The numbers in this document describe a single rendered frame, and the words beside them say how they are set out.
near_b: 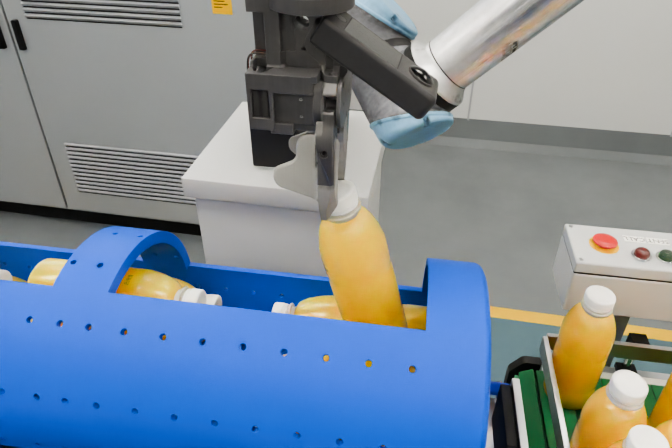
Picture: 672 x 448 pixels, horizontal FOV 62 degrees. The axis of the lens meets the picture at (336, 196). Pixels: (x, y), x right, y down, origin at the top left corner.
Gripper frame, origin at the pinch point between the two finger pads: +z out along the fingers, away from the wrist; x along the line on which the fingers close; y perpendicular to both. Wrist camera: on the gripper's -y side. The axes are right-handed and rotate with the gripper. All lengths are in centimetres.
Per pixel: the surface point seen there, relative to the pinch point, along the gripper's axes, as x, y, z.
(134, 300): 6.7, 20.6, 11.3
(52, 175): -151, 158, 107
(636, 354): -19, -44, 37
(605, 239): -28, -38, 22
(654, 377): -21, -49, 44
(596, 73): -271, -103, 86
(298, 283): -12.3, 7.4, 24.2
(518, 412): 1.2, -22.7, 28.2
